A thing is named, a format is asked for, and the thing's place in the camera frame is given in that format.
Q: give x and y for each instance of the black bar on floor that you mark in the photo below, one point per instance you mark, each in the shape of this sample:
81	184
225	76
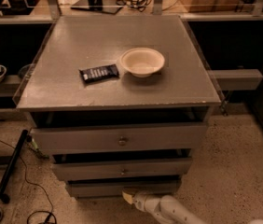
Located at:
4	198

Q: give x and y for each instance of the green handled tool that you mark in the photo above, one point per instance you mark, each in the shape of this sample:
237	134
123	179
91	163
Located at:
32	145

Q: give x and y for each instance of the white paper bowl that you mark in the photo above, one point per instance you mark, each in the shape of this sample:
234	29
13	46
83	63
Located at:
142	62

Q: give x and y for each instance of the grey bottom drawer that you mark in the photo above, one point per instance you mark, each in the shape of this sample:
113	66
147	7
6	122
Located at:
114	187

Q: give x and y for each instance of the black snack bar wrapper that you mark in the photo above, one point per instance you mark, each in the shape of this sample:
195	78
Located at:
100	73

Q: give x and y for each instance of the grey middle drawer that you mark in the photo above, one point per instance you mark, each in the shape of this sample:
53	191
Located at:
121	169

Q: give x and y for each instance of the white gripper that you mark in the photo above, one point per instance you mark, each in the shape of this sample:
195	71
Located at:
140	200

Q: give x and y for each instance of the grey drawer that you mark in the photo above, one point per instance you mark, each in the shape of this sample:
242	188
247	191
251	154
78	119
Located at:
119	138
114	187
121	169

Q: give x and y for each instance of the grey top drawer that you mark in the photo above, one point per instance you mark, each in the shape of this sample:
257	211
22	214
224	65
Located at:
119	138

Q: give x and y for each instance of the black monitor stand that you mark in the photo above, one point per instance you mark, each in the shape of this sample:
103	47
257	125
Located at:
102	6

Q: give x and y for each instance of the grey wooden drawer cabinet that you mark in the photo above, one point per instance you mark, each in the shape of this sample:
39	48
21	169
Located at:
56	97

